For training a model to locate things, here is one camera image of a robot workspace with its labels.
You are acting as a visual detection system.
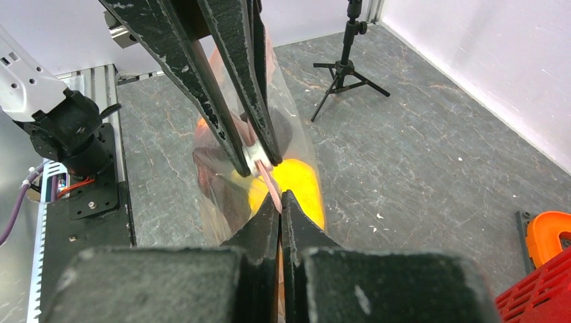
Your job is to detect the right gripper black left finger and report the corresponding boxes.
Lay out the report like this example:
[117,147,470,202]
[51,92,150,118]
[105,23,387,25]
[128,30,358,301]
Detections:
[42,196,279,322]

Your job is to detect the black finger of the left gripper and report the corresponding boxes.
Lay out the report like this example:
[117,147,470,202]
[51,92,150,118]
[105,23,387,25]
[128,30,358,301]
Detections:
[102,1,251,176]
[197,1,282,166]

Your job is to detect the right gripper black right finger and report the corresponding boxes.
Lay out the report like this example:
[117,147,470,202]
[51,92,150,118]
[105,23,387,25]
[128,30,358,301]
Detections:
[281,191,500,322]

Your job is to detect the clear zip top bag pink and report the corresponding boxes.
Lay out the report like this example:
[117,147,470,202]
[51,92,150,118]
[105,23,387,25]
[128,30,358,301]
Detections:
[193,36,321,246]

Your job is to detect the yellow bell pepper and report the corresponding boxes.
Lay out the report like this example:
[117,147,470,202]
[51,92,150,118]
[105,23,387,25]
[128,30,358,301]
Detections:
[232,158,325,229]

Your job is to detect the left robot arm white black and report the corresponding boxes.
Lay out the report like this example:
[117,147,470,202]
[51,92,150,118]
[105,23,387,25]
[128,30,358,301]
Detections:
[1,1,283,178]

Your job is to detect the black tripod stand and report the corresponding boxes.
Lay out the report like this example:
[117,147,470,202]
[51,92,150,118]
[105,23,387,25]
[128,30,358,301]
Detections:
[310,0,391,122]

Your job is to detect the red plastic basket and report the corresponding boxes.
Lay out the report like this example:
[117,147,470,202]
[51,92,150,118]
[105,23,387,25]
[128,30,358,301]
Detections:
[496,248,570,323]

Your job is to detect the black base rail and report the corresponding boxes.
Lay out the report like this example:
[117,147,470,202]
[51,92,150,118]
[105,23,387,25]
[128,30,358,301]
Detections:
[26,123,136,322]

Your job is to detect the orange plastic handle piece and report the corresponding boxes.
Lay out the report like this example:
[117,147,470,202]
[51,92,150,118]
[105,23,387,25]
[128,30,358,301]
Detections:
[525,211,570,268]

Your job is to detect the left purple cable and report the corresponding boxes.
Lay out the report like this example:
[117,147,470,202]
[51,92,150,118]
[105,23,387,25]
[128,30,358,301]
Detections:
[0,160,50,246]

